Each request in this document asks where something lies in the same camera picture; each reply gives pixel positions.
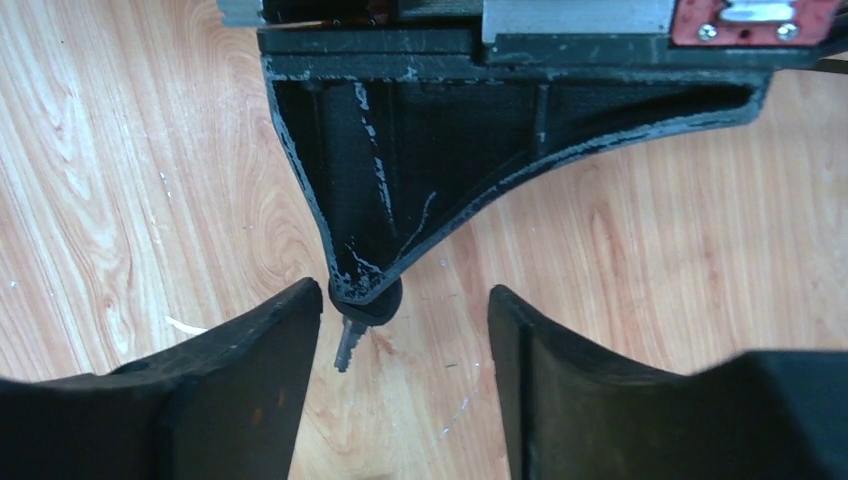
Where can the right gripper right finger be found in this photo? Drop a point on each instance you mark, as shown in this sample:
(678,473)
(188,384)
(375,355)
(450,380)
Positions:
(573,409)

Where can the black head key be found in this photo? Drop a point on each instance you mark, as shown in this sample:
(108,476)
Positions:
(357,319)

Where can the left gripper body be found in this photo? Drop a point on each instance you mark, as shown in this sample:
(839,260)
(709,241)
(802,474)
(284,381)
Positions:
(721,25)

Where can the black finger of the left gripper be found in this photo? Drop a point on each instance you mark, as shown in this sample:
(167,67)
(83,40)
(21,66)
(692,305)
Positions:
(394,153)

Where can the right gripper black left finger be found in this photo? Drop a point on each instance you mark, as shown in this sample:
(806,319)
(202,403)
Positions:
(225,404)

